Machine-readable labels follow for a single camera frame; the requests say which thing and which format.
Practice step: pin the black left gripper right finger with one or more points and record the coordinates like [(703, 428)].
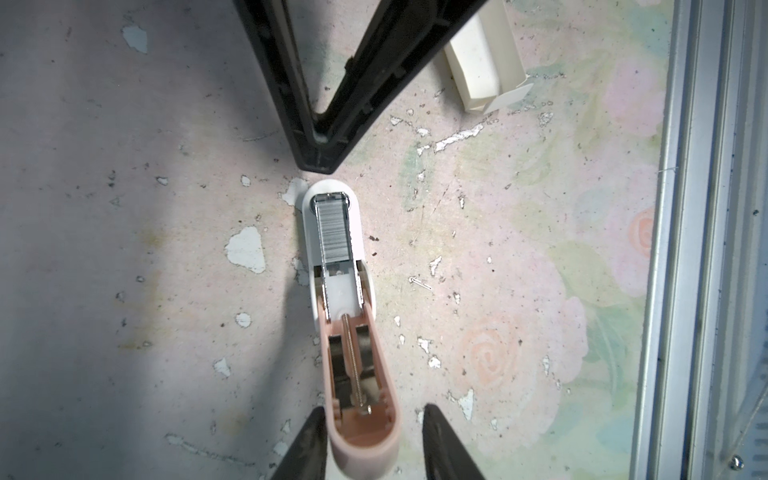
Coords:
[(445, 456)]

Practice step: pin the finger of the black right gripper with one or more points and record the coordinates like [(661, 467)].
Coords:
[(270, 33), (402, 37)]

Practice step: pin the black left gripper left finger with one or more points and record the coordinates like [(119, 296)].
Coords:
[(306, 458)]

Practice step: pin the pink stapler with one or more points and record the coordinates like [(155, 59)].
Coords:
[(363, 419)]

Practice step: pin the staple box tray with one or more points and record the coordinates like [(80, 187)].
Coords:
[(485, 62)]

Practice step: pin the aluminium front rail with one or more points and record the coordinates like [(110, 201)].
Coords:
[(701, 409)]

